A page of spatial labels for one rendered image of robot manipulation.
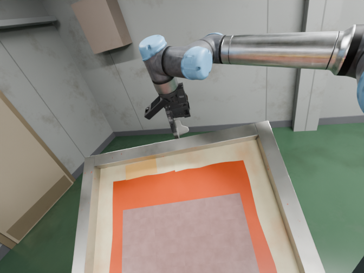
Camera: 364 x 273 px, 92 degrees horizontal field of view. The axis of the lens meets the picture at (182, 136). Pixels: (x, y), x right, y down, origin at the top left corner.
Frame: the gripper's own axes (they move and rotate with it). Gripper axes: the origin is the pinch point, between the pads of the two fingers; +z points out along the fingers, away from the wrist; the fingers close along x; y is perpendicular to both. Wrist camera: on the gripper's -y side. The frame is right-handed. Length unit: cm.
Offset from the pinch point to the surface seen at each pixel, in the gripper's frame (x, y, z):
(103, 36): 231, -105, 24
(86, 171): -20.1, -27.9, -10.8
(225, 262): -46.0, 9.8, -0.1
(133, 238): -38.8, -13.7, -2.1
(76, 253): -41, -28, -5
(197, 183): -27.4, 6.1, -5.1
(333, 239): -28, 98, 147
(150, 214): -33.5, -8.4, -3.5
